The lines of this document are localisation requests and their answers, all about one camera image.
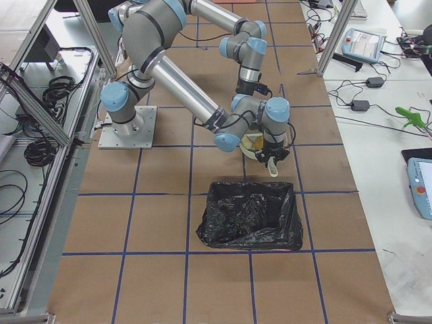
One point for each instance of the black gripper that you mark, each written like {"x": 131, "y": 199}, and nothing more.
{"x": 271, "y": 148}
{"x": 246, "y": 86}

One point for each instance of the pale green dustpan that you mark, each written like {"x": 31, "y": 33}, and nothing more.
{"x": 272, "y": 168}

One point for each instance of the torn bread slice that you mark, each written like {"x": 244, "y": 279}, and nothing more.
{"x": 248, "y": 143}

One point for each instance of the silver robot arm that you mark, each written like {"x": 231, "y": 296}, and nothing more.
{"x": 150, "y": 27}
{"x": 269, "y": 115}

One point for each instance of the black trash bag bin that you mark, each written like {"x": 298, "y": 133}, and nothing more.
{"x": 251, "y": 216}

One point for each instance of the black power adapter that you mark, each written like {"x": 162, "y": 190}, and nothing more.
{"x": 360, "y": 105}
{"x": 375, "y": 82}

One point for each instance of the blue teach pendant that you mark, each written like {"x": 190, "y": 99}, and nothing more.
{"x": 362, "y": 45}
{"x": 419, "y": 175}

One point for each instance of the aluminium frame post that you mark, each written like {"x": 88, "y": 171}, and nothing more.
{"x": 335, "y": 35}

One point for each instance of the green handled tool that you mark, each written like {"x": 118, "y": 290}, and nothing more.
{"x": 413, "y": 118}

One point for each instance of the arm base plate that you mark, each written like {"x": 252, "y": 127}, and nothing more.
{"x": 137, "y": 134}

